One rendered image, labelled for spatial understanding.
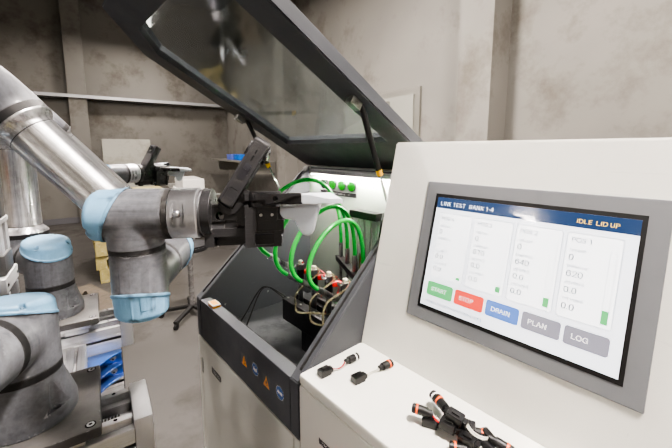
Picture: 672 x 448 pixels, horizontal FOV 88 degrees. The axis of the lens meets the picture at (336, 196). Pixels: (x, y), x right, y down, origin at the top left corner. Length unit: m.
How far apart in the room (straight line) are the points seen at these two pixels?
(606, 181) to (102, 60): 8.98
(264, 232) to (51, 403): 0.54
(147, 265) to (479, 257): 0.66
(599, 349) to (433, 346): 0.34
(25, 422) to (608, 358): 1.00
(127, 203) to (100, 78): 8.60
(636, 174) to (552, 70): 2.38
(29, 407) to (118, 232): 0.41
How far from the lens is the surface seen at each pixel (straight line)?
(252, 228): 0.51
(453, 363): 0.93
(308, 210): 0.48
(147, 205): 0.54
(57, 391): 0.90
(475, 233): 0.87
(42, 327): 0.83
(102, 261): 4.84
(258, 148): 0.53
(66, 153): 0.73
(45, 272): 1.30
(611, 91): 2.98
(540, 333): 0.83
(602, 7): 3.12
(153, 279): 0.58
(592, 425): 0.85
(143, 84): 9.17
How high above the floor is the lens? 1.53
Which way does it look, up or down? 8 degrees down
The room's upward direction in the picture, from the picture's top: straight up
